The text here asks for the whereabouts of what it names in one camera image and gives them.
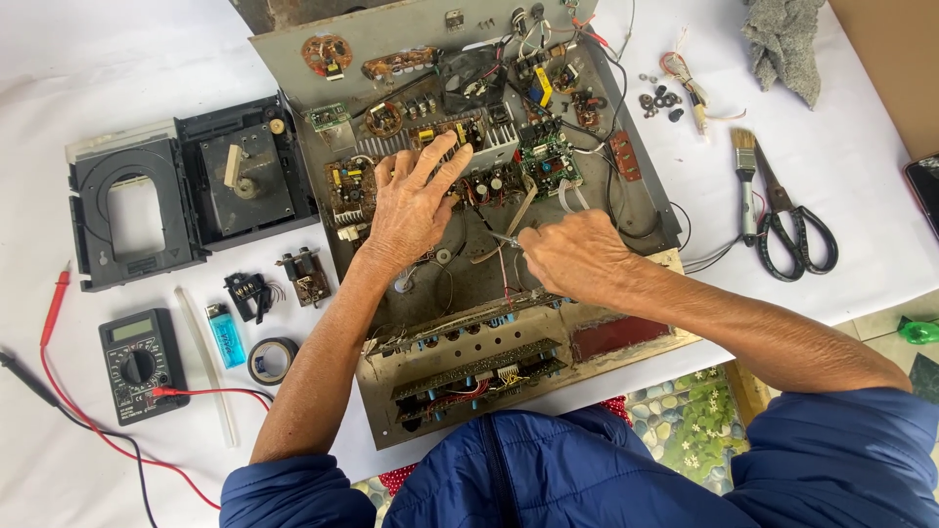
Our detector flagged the person's left hand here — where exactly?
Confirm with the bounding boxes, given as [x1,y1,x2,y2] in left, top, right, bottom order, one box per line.
[359,132,475,276]

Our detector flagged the person's right hand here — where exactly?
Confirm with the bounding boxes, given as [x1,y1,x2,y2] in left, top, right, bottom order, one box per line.
[517,209,641,309]

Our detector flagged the green amplifier circuit board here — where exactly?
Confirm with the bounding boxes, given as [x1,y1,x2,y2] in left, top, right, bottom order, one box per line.
[516,119,585,200]

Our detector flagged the red terminal strip board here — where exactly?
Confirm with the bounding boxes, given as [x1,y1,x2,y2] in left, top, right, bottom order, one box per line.
[608,130,644,183]

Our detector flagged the long front panel circuit board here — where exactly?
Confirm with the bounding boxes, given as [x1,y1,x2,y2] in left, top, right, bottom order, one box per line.
[362,287,575,360]

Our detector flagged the small brown jack board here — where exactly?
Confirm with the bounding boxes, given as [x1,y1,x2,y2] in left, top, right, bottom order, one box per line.
[276,247,333,308]

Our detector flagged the grey metal amplifier chassis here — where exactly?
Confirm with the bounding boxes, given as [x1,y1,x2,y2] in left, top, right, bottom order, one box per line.
[249,0,701,450]

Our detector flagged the small green circuit board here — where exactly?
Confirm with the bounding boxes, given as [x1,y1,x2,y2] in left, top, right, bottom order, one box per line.
[305,102,354,133]

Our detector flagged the black cooling fan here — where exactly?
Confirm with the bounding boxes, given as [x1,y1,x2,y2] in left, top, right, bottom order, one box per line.
[437,44,509,116]

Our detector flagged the black disc drive mechanism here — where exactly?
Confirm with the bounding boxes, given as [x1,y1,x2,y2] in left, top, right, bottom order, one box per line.
[175,91,321,254]

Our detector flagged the pile of washers and nuts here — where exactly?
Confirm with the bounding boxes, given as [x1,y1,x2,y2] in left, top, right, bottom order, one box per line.
[637,71,688,124]

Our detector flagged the round brown circuit board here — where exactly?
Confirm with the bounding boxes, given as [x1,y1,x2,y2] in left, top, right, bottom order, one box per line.
[300,33,355,81]

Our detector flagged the floral pebble floor mat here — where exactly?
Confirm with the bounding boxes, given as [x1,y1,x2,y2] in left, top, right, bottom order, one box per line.
[626,364,751,497]

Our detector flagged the black electrical tape roll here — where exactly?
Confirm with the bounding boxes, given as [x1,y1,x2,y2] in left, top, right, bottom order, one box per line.
[247,336,301,387]

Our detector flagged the blue puffer jacket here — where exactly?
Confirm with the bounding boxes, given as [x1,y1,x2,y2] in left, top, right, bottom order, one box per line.
[219,387,939,528]

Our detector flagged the blue lighter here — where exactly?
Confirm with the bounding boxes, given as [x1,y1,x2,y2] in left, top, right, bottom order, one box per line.
[204,303,248,370]

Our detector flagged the clear glue stick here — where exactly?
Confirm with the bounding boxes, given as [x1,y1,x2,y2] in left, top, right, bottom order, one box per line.
[173,286,240,449]

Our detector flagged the grey cloth rag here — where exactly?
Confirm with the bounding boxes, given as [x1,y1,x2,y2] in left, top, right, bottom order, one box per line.
[740,0,829,110]

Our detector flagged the black digital multimeter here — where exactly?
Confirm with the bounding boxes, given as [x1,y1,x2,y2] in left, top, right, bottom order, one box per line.
[98,308,191,427]

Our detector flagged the white tablecloth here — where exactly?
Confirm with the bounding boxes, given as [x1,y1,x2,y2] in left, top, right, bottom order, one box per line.
[0,0,939,528]

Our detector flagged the green plastic bottle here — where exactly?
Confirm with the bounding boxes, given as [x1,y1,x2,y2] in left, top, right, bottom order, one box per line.
[897,315,939,346]

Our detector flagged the black phone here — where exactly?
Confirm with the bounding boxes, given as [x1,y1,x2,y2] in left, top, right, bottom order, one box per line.
[903,152,939,241]

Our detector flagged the red multimeter probe lead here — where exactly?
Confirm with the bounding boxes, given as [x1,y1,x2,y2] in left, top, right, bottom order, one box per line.
[39,262,274,510]

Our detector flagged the brown cardboard box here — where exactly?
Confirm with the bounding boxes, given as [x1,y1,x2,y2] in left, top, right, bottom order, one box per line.
[828,0,939,161]

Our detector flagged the black multimeter probe lead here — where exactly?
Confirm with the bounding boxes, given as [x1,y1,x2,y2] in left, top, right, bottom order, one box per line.
[0,349,159,528]

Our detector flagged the black power cable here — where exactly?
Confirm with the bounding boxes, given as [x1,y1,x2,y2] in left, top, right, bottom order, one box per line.
[669,201,743,277]

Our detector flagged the small black wired switch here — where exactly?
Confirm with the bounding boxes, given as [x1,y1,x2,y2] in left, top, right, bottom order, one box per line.
[223,271,288,326]

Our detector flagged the paint brush with grey handle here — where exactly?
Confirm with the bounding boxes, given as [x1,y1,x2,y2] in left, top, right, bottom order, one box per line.
[730,128,761,248]

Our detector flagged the black handled scissors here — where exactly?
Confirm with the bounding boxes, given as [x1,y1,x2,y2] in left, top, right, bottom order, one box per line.
[753,139,840,283]

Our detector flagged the white and red wire bundle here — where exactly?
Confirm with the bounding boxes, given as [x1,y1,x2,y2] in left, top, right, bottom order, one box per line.
[658,28,748,142]

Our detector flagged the black plastic disc tray frame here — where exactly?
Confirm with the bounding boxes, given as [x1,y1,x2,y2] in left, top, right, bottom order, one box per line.
[67,121,211,293]

